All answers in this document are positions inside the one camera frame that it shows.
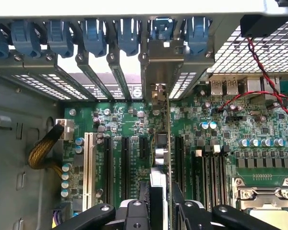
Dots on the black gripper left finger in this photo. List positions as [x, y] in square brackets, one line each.
[136, 215]

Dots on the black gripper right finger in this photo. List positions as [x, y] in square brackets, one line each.
[189, 215]

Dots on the black RAM slot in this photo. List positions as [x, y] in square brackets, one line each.
[216, 182]
[223, 179]
[208, 182]
[198, 177]

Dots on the long black expansion slot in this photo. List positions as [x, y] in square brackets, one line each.
[179, 163]
[125, 167]
[107, 167]

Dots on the white PCI expansion slot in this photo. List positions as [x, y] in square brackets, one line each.
[88, 172]

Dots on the short black expansion slot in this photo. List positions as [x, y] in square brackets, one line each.
[144, 148]

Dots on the metal CPU socket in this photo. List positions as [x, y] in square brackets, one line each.
[266, 198]

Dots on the green motherboard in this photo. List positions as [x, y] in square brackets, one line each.
[230, 134]

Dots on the white power connector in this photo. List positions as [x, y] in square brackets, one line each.
[66, 129]

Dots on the perforated metal slot cover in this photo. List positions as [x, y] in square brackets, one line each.
[67, 86]
[38, 86]
[182, 85]

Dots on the silver USB port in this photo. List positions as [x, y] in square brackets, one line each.
[232, 86]
[216, 86]

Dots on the grey metal PC case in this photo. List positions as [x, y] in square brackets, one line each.
[19, 148]

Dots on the black case fan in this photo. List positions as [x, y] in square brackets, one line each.
[259, 25]

